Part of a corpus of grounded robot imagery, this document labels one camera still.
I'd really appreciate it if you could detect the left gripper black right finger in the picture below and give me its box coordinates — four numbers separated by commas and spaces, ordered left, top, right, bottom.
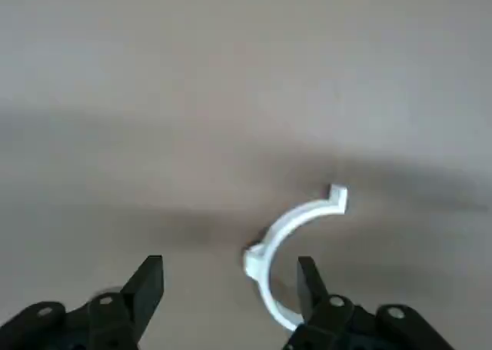
283, 255, 459, 350

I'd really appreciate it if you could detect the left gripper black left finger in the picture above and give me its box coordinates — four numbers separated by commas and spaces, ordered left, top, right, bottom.
0, 255, 165, 350

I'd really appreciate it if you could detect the small white PVC pipe clamp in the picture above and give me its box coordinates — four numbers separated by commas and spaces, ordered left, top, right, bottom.
244, 183, 349, 332

